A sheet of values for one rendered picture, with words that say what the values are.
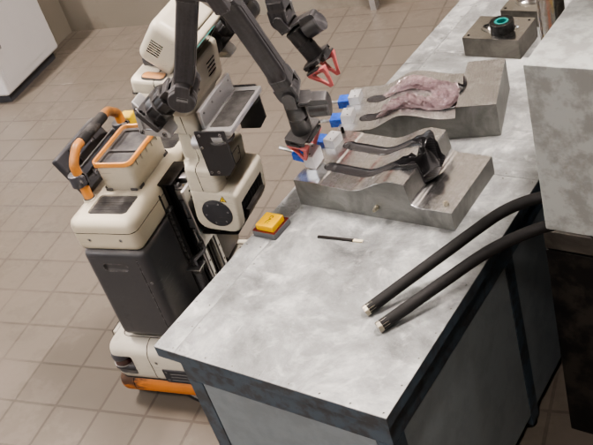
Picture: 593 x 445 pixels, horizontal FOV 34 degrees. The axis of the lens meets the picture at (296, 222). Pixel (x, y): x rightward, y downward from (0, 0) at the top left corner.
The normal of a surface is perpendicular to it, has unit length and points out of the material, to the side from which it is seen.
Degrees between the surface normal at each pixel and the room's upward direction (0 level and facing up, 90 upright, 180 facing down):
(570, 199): 90
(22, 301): 0
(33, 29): 90
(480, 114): 90
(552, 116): 90
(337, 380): 0
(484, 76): 0
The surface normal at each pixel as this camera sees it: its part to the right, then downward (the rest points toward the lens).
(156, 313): -0.33, 0.63
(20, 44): 0.91, 0.01
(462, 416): 0.81, 0.15
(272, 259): -0.26, -0.77
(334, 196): -0.53, 0.62
